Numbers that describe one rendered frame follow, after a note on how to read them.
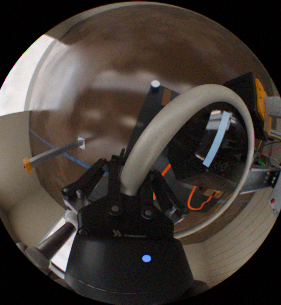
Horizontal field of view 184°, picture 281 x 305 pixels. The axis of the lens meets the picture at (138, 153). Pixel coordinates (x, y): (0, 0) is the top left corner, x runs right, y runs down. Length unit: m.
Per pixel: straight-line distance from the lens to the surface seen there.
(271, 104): 1.33
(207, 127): 0.52
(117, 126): 1.26
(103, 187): 0.96
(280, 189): 0.76
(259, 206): 5.66
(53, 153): 1.31
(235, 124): 0.57
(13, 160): 6.44
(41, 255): 0.61
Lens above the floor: 1.17
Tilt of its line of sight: 70 degrees down
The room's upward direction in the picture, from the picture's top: 154 degrees counter-clockwise
